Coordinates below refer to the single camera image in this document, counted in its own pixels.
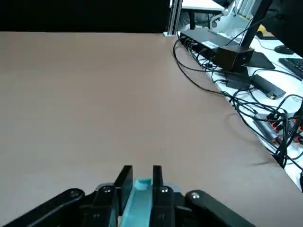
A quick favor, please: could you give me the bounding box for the grey hub with orange plugs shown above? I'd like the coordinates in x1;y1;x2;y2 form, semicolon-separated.
252;113;303;145

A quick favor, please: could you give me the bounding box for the black computer mouse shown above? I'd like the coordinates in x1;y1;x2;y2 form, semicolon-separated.
274;44;294;55

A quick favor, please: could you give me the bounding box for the black power adapter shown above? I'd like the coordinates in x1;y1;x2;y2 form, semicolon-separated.
250;74;286;100

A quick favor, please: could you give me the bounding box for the black monitor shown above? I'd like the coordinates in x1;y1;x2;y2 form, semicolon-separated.
265;0;303;59

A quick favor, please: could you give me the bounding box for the clear seasoning bottle cyan lid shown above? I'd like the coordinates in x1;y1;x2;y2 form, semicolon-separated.
119;177;154;227

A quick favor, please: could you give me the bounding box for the black keyboard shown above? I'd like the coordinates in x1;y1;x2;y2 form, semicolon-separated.
278;57;303;82

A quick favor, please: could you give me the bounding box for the white desk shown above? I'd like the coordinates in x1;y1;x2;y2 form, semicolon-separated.
181;29;303;192

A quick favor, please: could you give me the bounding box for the white table with black leg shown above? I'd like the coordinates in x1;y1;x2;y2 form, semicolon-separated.
181;0;225;31

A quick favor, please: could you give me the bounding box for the black monitor stand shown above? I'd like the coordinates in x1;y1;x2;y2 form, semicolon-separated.
238;0;276;70

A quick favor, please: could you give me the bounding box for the flat black adapter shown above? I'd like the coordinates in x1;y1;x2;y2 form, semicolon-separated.
223;70;252;90

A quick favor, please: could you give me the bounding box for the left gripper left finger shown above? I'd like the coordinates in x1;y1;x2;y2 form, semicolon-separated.
0;165;134;227

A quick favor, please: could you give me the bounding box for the small black box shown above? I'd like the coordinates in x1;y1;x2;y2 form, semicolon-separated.
214;44;255;73

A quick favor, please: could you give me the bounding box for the white office chair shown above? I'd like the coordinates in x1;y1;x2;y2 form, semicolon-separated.
209;0;250;32

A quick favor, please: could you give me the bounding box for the black cable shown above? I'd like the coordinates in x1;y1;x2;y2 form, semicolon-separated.
172;38;225;96
245;67;303;82
231;94;303;170

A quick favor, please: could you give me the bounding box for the aluminium frame post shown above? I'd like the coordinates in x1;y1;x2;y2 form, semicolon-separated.
162;0;183;38

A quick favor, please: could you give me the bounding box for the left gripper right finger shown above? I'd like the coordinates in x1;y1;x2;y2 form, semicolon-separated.
149;165;256;227

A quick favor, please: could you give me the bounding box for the black curtain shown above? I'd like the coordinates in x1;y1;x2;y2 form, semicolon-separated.
0;0;171;34

